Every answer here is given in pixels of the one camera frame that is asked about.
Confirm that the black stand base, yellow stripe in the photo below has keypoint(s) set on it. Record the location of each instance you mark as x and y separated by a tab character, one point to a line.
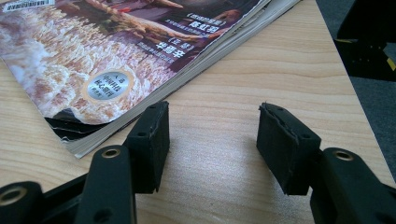
364	40

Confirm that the glossy magazine with reddish cover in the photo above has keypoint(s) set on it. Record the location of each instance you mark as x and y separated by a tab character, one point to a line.
93	53

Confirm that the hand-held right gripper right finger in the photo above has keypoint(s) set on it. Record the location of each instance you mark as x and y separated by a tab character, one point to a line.
286	152

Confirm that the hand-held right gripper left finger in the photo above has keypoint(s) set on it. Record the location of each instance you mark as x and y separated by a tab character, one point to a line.
149	149

